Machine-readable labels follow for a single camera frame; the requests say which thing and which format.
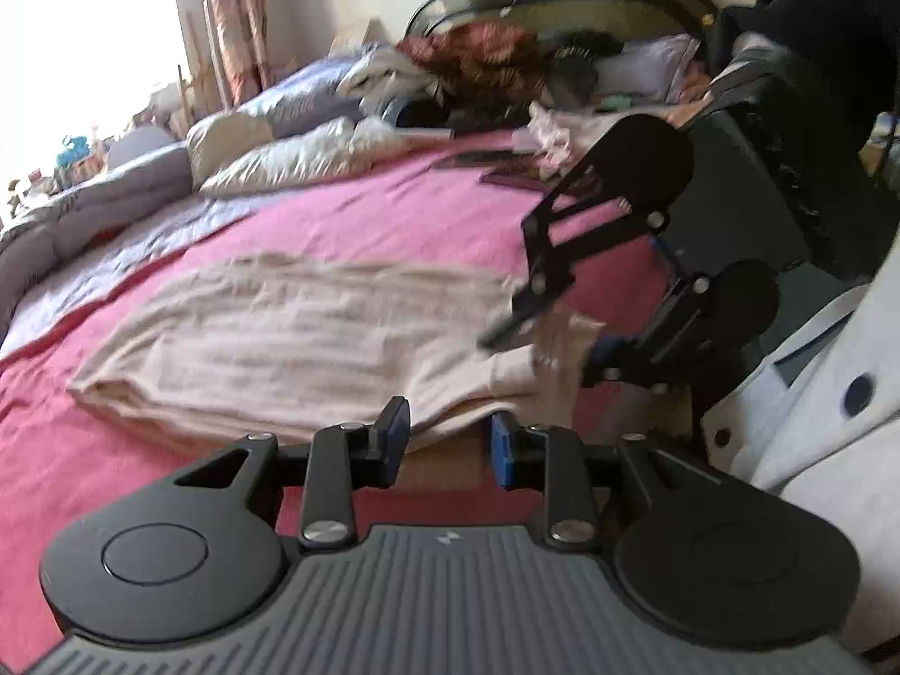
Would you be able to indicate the red-brown patterned cloth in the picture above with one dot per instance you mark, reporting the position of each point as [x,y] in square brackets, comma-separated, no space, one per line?
[478,56]

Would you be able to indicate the pink blanket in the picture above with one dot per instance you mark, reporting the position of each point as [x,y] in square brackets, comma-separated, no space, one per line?
[394,225]

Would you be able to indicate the black clothing heap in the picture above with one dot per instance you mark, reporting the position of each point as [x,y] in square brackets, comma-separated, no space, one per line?
[830,14]

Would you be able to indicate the cardboard box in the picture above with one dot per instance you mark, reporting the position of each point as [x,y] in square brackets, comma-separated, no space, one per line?
[362,39]

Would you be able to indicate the pale grey cushion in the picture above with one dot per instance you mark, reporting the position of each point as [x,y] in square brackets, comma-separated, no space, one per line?
[144,147]

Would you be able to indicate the dark cloth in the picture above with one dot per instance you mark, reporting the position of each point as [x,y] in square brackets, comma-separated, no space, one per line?
[457,116]

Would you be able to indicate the black bed headboard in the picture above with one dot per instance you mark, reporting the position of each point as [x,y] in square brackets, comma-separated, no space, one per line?
[597,14]

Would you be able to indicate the blue plush toy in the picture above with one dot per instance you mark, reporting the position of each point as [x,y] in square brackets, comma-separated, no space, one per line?
[75,151]

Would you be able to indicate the peach cloth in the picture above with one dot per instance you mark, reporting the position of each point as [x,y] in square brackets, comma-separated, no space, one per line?
[685,116]

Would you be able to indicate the pale beige garment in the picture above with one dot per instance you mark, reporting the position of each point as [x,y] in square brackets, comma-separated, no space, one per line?
[555,140]

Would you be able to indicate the black fuzzy cloth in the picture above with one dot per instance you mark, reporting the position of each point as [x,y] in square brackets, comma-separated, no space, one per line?
[587,49]

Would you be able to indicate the white crumpled cloth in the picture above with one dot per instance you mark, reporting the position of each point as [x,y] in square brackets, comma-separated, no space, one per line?
[380,77]

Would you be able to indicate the pink floral curtain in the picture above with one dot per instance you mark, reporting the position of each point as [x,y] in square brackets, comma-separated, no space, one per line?
[239,14]

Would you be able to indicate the wooden frame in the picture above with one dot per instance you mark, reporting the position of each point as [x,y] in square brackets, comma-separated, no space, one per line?
[204,84]

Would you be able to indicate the cream pillow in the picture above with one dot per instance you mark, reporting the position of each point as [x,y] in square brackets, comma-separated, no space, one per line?
[295,158]

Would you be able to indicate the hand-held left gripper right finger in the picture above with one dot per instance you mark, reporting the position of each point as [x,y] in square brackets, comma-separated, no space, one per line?
[502,450]

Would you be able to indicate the dark patterned case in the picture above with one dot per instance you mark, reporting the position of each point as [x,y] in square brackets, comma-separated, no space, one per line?
[517,177]

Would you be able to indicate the group of small toy figures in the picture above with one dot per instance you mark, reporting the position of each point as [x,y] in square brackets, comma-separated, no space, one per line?
[42,183]

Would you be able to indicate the grey duvet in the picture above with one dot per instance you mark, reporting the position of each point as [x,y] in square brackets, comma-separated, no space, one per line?
[84,204]

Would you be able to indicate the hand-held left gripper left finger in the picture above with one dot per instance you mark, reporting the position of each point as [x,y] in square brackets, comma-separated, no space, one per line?
[397,436]

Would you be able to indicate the lavender bed sheet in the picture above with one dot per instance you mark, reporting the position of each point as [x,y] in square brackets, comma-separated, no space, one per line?
[105,274]

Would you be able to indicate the person's white coat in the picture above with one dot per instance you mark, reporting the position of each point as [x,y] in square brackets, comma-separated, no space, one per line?
[830,450]

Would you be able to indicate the lavender patterned quilt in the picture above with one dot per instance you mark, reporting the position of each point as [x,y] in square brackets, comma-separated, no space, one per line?
[309,88]

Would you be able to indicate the beige pants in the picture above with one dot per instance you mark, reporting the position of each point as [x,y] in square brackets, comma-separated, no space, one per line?
[281,344]

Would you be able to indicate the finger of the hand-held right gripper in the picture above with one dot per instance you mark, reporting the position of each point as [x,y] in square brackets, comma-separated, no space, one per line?
[524,309]
[608,350]

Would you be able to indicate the black phone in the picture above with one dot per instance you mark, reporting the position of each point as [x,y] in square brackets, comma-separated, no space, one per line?
[478,158]

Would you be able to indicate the lavender pillow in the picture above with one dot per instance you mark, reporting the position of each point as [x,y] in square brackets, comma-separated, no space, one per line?
[647,63]

